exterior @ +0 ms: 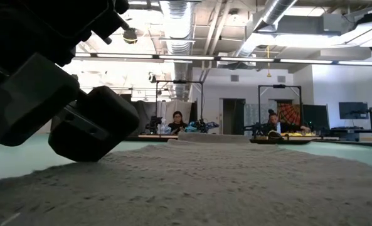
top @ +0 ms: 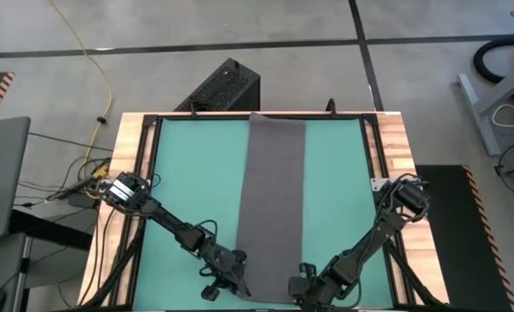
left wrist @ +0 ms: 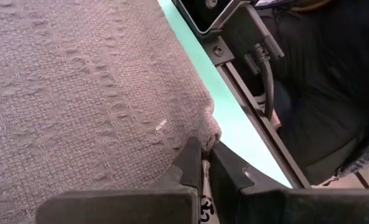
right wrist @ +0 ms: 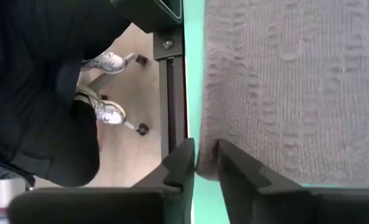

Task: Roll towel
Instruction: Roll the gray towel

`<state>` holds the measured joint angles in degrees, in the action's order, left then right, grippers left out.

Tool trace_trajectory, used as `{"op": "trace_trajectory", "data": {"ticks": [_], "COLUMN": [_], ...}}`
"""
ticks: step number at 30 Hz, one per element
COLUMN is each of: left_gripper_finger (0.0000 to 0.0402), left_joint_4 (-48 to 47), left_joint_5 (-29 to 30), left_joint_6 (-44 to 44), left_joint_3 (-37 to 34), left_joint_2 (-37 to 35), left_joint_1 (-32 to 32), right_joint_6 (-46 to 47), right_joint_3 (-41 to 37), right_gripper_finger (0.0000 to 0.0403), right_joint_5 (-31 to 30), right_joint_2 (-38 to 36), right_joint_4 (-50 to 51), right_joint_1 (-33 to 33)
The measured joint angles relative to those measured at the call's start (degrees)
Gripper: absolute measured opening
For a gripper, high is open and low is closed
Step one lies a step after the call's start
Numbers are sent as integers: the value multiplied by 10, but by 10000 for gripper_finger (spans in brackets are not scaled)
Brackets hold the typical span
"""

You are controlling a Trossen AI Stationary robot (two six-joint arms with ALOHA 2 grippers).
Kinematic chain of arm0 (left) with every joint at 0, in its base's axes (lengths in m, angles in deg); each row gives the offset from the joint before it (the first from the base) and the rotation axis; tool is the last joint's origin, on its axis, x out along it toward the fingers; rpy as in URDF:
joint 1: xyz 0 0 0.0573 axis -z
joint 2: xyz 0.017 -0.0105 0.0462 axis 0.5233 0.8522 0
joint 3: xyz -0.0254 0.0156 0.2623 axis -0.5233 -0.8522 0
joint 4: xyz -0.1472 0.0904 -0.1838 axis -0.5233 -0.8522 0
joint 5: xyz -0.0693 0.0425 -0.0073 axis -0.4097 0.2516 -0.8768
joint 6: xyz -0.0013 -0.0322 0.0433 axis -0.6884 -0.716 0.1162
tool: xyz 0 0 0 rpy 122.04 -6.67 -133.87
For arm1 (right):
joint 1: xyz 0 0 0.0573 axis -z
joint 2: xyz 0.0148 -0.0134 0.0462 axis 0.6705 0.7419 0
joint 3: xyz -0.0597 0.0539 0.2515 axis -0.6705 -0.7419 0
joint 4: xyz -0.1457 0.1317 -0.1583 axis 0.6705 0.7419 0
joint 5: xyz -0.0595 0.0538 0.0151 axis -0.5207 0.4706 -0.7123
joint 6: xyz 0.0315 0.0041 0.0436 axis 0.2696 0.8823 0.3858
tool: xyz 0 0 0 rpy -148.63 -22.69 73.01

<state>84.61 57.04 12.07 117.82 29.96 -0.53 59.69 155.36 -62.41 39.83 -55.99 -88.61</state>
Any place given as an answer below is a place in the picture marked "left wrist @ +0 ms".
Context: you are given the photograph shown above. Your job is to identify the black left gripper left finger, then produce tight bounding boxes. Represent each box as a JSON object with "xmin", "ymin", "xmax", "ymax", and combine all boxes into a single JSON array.
[{"xmin": 36, "ymin": 136, "xmax": 203, "ymax": 224}]

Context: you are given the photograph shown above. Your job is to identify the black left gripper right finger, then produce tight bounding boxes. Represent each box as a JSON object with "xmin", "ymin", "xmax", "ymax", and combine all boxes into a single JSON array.
[{"xmin": 210, "ymin": 141, "xmax": 369, "ymax": 224}]

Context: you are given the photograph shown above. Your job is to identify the grey woven towel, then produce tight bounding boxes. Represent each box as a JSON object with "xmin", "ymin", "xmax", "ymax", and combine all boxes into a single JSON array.
[{"xmin": 0, "ymin": 0, "xmax": 222, "ymax": 224}]

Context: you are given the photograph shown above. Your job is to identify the green table mat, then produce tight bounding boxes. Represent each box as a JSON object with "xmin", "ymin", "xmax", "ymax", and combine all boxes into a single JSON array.
[{"xmin": 157, "ymin": 0, "xmax": 294, "ymax": 189}]

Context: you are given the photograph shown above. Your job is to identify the person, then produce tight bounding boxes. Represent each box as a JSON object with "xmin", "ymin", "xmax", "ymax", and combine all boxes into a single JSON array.
[{"xmin": 258, "ymin": 0, "xmax": 369, "ymax": 187}]

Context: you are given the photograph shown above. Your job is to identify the black silver-edged device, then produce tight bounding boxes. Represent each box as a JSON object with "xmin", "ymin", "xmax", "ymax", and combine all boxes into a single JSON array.
[{"xmin": 171, "ymin": 0, "xmax": 259, "ymax": 35}]

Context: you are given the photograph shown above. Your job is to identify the thick black cable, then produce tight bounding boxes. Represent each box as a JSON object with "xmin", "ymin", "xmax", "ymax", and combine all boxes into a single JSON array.
[{"xmin": 252, "ymin": 42, "xmax": 277, "ymax": 121}]

